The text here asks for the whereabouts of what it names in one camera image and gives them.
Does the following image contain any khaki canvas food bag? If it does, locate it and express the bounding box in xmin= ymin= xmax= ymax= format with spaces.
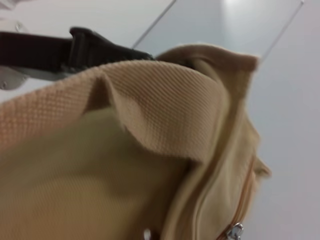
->
xmin=0 ymin=43 xmax=273 ymax=240

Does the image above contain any silver metal zipper pull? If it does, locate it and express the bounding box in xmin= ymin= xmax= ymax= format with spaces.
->
xmin=226 ymin=222 xmax=245 ymax=240

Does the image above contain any black strap with buckle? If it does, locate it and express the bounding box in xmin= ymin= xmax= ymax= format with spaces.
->
xmin=0 ymin=26 xmax=156 ymax=82

